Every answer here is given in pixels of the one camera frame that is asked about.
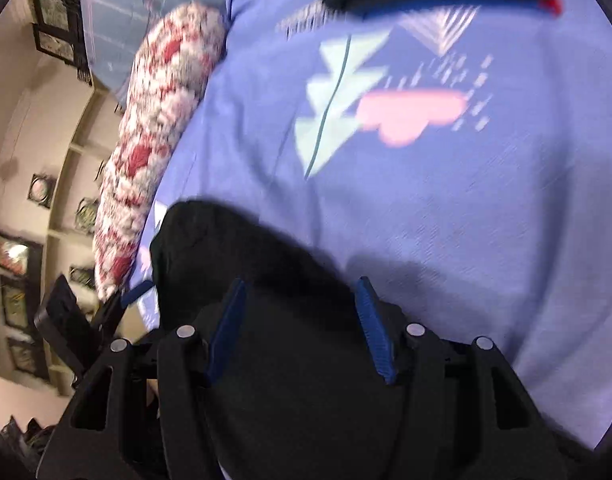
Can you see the purple printed bed sheet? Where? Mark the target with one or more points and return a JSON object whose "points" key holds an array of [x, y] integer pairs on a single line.
{"points": [[485, 210]]}

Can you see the floral bolster pillow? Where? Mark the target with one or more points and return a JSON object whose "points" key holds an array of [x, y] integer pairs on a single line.
{"points": [[156, 125]]}

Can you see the group of framed wall pictures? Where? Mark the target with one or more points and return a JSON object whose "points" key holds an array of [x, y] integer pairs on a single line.
{"points": [[16, 255]]}

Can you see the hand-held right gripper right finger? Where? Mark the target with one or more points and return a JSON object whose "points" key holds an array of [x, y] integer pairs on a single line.
{"points": [[378, 330]]}

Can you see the black pants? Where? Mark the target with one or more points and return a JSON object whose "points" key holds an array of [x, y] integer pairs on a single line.
{"points": [[296, 360]]}

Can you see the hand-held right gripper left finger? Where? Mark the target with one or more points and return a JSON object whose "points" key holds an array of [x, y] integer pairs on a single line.
{"points": [[228, 330]]}

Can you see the beige wall shelf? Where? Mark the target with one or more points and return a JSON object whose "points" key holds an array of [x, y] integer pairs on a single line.
{"points": [[66, 220]]}

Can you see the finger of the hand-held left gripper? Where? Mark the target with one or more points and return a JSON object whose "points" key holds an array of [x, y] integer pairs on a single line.
{"points": [[136, 294]]}

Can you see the folded blue garment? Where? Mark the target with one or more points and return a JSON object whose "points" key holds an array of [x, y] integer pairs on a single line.
{"points": [[460, 4]]}

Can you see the grey plaid sheet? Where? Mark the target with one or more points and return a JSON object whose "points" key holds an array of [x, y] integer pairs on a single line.
{"points": [[111, 20]]}

